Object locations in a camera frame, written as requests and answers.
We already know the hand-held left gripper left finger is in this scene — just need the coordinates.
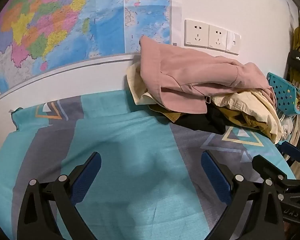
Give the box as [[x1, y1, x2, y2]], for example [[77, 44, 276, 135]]
[[17, 152, 102, 240]]

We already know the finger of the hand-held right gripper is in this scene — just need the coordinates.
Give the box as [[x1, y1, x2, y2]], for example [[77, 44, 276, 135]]
[[279, 141, 300, 163], [252, 154, 297, 183]]

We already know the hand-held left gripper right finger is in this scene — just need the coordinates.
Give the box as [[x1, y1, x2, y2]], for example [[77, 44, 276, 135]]
[[201, 151, 287, 240]]

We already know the pink coat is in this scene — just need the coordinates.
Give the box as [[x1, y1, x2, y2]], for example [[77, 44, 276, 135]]
[[139, 35, 277, 113]]

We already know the cream garment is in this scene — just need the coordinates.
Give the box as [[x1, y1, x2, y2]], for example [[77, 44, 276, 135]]
[[126, 62, 285, 145]]

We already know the teal grey patterned bed sheet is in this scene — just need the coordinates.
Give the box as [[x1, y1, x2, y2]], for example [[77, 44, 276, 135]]
[[0, 89, 297, 240]]

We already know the black garment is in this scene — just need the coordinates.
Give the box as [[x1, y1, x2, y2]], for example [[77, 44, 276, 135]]
[[174, 102, 227, 135]]

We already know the mustard garment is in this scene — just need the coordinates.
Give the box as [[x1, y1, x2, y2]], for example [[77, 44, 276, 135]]
[[149, 104, 264, 132]]

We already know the teal perforated plastic basket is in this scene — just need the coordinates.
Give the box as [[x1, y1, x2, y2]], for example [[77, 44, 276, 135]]
[[266, 72, 300, 115]]

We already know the black handbag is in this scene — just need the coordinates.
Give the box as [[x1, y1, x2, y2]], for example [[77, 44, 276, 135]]
[[287, 49, 300, 75]]

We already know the white wall socket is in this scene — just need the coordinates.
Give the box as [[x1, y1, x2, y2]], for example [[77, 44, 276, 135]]
[[208, 24, 228, 51], [184, 19, 211, 48]]

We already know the colourful wall map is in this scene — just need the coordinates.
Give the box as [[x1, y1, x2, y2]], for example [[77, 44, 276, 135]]
[[0, 0, 182, 105]]

